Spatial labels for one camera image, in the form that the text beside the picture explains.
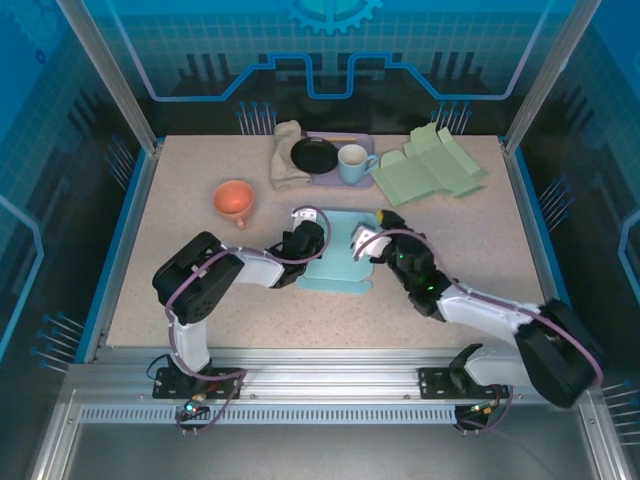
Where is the light blue paper box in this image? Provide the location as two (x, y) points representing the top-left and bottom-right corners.
(294, 207), (381, 299)

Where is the light green paper box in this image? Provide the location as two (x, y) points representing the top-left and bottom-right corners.
(372, 124), (490, 209)

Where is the light blue mug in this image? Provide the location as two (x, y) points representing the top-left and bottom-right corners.
(337, 143), (380, 186)

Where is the purple tray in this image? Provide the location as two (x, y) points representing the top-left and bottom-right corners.
(299, 130), (376, 189)

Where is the beige cloth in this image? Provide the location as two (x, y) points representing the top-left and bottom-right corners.
(269, 119), (314, 192)

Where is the black plate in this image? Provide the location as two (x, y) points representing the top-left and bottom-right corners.
(290, 137), (339, 175)

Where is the orange cup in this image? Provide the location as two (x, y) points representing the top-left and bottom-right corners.
(212, 179), (256, 231)

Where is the aluminium front beam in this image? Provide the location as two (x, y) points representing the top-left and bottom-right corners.
(64, 347), (599, 401)

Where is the grey metal base panel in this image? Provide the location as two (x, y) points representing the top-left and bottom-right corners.
(29, 389), (626, 480)

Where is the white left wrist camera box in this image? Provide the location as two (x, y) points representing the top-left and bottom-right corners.
(291, 205), (319, 231)

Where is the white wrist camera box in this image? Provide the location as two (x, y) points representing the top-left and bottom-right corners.
(349, 224), (391, 264)
(291, 205), (319, 231)

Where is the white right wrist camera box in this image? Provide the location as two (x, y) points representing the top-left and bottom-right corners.
(349, 224), (391, 264)

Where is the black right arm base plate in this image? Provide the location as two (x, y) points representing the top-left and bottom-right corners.
(417, 367), (510, 400)

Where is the aluminium side rail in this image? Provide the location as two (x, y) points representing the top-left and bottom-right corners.
(82, 139), (164, 364)
(502, 142), (574, 364)

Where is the cable connector with light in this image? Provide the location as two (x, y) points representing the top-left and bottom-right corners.
(457, 399), (501, 424)
(174, 394), (211, 422)

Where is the slotted cable duct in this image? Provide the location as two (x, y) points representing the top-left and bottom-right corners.
(78, 405), (459, 425)

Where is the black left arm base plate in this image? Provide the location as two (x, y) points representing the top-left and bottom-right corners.
(152, 366), (245, 400)

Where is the aluminium corner post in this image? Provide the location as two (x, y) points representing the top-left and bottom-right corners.
(54, 0), (164, 154)
(502, 0), (604, 154)

